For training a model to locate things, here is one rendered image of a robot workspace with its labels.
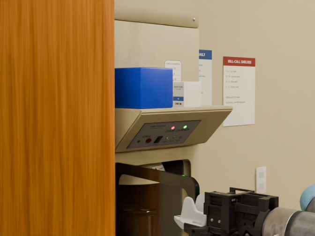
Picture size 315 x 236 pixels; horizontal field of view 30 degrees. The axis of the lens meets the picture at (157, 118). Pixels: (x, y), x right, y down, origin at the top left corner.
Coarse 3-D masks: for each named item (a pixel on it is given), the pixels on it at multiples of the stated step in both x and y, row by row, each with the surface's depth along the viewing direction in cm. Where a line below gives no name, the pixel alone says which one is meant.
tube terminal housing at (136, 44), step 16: (128, 32) 137; (144, 32) 141; (160, 32) 144; (176, 32) 148; (192, 32) 153; (128, 48) 137; (144, 48) 141; (160, 48) 144; (176, 48) 148; (192, 48) 153; (128, 64) 137; (144, 64) 141; (160, 64) 145; (192, 64) 153; (192, 80) 153; (192, 144) 154; (128, 160) 138; (144, 160) 142; (160, 160) 146; (192, 160) 154; (192, 176) 155
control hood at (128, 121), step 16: (128, 112) 127; (144, 112) 126; (160, 112) 129; (176, 112) 133; (192, 112) 137; (208, 112) 141; (224, 112) 146; (128, 128) 128; (208, 128) 148; (128, 144) 132; (176, 144) 145
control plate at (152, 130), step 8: (192, 120) 140; (200, 120) 142; (144, 128) 130; (152, 128) 132; (160, 128) 134; (168, 128) 136; (176, 128) 139; (184, 128) 141; (192, 128) 143; (136, 136) 131; (144, 136) 133; (152, 136) 135; (168, 136) 140; (176, 136) 142; (184, 136) 144; (136, 144) 134; (144, 144) 136; (152, 144) 138; (160, 144) 141; (168, 144) 143
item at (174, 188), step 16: (128, 176) 127; (144, 176) 122; (160, 176) 117; (176, 176) 112; (128, 192) 127; (144, 192) 122; (160, 192) 117; (176, 192) 112; (192, 192) 108; (128, 208) 127; (144, 208) 122; (160, 208) 117; (176, 208) 113; (128, 224) 127; (144, 224) 122; (160, 224) 117; (176, 224) 113
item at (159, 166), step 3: (159, 162) 151; (138, 165) 147; (141, 165) 147; (144, 165) 147; (147, 165) 147; (150, 165) 148; (153, 165) 148; (156, 165) 149; (159, 165) 150; (162, 165) 152; (150, 168) 148; (153, 168) 148; (156, 168) 149; (159, 168) 150; (162, 168) 151
